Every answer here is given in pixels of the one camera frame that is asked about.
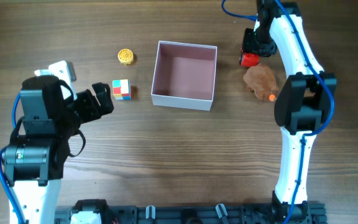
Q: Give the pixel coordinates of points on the white box with pink interior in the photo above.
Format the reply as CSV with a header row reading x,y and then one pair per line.
x,y
184,75

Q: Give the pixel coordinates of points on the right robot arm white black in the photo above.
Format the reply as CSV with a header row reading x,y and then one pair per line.
x,y
304,106

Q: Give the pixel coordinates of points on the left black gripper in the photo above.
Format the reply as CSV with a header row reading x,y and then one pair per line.
x,y
93,110

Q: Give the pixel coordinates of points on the yellow round toy wheel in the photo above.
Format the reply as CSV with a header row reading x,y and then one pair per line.
x,y
125,56

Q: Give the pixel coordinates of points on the red toy fire truck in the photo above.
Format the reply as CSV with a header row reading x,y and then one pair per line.
x,y
248,60

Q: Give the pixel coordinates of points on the multicoloured puzzle cube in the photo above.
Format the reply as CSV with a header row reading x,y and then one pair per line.
x,y
121,89

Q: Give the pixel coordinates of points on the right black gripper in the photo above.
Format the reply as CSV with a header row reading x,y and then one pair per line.
x,y
247,48

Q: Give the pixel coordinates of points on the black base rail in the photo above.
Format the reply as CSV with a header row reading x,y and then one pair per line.
x,y
98,211

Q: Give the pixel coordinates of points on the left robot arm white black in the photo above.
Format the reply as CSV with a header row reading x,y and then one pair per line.
x,y
31,165

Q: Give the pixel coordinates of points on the brown plush toy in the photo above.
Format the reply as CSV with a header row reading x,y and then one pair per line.
x,y
261,81

